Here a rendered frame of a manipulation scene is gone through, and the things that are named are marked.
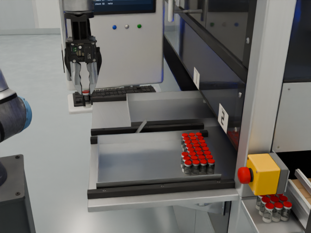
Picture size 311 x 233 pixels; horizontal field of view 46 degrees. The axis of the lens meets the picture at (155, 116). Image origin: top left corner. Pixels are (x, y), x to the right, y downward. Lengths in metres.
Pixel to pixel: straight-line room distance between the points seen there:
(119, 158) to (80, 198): 1.30
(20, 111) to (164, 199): 0.57
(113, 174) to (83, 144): 1.92
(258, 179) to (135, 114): 0.67
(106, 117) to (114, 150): 0.25
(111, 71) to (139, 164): 0.83
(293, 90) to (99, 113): 0.79
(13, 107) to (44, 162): 1.60
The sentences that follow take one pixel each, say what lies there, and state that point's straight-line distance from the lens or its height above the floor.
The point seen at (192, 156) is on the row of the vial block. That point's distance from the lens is 1.07.
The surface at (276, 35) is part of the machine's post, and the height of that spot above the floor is 1.31.
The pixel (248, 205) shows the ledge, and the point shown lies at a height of 0.88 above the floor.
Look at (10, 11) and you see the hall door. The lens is 6.56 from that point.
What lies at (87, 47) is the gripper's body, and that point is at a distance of 0.90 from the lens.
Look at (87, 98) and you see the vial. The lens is 0.99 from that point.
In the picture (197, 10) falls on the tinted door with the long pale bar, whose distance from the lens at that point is 1.41.
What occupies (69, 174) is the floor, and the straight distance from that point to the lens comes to 2.66.
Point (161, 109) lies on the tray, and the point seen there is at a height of 0.88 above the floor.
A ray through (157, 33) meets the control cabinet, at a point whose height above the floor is 1.07.
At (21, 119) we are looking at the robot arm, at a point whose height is 0.96.
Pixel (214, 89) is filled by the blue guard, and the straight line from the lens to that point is 1.17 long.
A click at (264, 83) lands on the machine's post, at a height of 1.20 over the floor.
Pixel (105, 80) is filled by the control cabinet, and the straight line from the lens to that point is 1.86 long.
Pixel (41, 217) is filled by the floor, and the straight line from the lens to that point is 2.34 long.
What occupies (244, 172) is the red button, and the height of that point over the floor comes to 1.01.
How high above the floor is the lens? 1.50
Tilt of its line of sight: 26 degrees down
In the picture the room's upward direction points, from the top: straight up
